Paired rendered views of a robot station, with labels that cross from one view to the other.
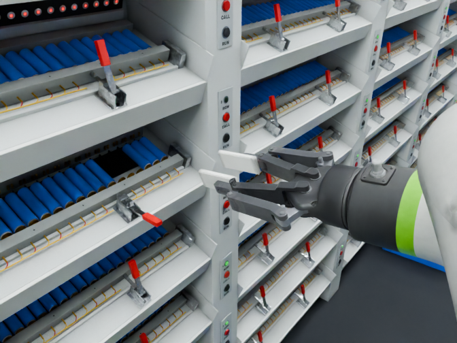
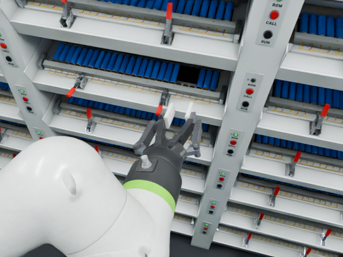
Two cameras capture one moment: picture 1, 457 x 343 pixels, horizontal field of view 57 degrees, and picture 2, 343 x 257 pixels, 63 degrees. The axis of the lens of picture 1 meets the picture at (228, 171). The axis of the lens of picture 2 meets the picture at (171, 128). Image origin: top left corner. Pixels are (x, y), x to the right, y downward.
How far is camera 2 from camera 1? 0.52 m
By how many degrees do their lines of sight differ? 49
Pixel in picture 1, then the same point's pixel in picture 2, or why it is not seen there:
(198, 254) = (208, 154)
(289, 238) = (303, 209)
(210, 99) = (238, 72)
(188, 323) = (193, 181)
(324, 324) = not seen: outside the picture
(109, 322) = not seen: hidden behind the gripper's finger
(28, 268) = (109, 89)
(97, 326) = (137, 137)
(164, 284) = not seen: hidden behind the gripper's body
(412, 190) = (129, 184)
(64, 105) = (145, 29)
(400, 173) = (145, 175)
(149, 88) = (196, 43)
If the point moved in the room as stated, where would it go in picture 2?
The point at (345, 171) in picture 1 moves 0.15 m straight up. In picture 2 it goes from (155, 153) to (157, 80)
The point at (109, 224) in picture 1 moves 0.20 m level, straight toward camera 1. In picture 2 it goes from (152, 98) to (96, 130)
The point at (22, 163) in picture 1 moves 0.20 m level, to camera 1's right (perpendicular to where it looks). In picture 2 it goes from (109, 45) to (137, 88)
